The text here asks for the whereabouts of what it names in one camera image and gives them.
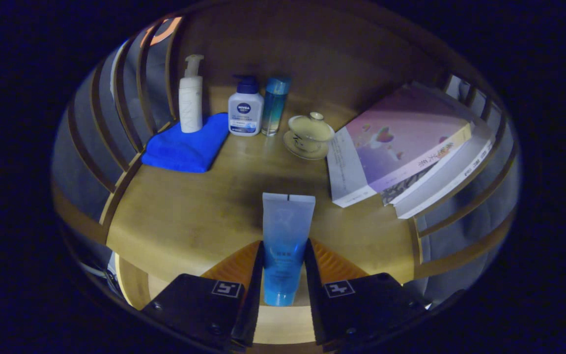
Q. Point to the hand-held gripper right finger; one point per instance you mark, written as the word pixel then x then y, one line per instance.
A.
pixel 312 300

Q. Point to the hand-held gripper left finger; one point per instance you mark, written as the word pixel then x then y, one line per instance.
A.
pixel 254 297

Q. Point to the blue squeeze tube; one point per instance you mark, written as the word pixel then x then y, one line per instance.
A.
pixel 285 236

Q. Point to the wooden countertop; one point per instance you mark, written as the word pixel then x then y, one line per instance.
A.
pixel 189 211

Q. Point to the wooden cabinet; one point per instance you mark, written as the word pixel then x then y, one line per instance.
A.
pixel 312 44

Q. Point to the patterned cover book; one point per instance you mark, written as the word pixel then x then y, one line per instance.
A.
pixel 406 187

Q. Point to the blue folded cloth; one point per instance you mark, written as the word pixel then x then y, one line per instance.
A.
pixel 184 147

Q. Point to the thick white book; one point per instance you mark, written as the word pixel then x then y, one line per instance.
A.
pixel 440 189

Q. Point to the lidded tea cup with saucer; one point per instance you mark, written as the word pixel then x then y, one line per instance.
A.
pixel 310 130

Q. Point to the white bottle with blue cap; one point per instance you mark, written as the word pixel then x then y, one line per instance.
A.
pixel 245 113

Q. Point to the pink cover book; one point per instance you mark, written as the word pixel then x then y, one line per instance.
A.
pixel 401 137

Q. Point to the teal slim bottle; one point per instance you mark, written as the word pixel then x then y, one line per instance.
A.
pixel 273 110

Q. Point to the white pump bottle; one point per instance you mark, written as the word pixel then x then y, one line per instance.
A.
pixel 190 105

